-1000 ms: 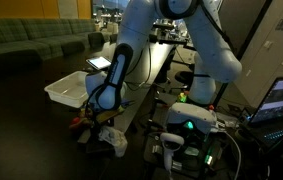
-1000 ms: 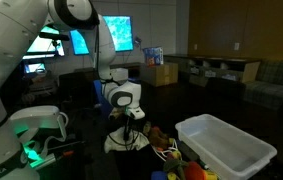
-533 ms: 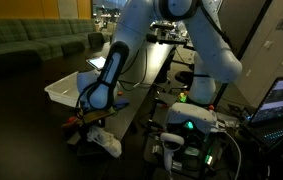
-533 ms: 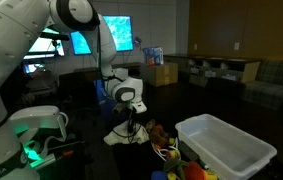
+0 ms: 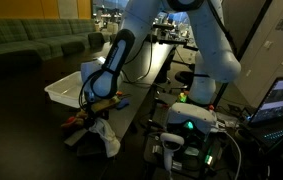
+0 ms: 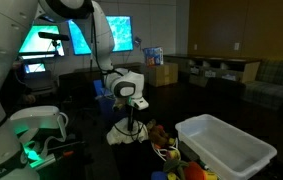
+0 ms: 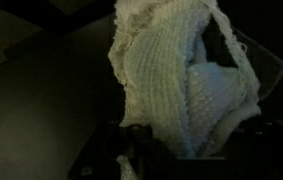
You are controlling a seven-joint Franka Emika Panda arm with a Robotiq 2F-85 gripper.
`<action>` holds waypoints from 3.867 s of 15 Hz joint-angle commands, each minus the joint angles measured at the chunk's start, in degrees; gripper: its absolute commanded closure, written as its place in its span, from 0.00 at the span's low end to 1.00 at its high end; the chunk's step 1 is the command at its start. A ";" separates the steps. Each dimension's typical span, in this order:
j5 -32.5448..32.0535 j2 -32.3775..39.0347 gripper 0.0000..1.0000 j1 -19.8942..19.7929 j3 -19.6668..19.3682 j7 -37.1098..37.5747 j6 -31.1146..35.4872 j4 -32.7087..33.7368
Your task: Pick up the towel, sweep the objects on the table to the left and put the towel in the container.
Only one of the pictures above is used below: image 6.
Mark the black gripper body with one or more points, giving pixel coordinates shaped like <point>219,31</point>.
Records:
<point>130,115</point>

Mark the white knitted towel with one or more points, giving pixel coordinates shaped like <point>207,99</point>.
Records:
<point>121,137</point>

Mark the brown plush toy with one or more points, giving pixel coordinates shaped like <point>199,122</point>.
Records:
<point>157,131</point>

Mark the yellow plush toy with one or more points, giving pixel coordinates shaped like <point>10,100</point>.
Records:
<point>173,154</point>

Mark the small blue block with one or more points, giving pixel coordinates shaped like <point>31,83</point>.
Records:
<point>159,175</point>

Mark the red ball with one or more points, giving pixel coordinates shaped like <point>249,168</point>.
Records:
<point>194,171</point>

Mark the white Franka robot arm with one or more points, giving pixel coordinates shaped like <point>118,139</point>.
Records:
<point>1,66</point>

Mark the brown cardboard box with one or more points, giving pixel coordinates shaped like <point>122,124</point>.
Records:
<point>162,75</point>

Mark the blue printed box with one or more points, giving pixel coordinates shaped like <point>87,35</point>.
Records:
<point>153,56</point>

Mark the orange tipped black tool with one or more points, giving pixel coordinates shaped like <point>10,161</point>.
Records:
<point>66,154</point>

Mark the white plastic bin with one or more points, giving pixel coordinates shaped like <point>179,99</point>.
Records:
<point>224,146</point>

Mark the long wooden shelf counter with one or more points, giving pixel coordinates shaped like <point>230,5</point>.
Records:
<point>214,68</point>

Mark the open black laptop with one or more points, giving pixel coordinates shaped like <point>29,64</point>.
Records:
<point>34,67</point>

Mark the green plaid sofa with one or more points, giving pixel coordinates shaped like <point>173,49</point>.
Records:
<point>274,83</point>

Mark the wall monitor teal image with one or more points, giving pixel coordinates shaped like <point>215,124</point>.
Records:
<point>41,41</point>
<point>121,33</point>
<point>79,38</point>

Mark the black stereo camera on stand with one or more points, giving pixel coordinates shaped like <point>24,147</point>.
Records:
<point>52,36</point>

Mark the white wall outlet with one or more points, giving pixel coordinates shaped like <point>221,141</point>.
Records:
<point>236,46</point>

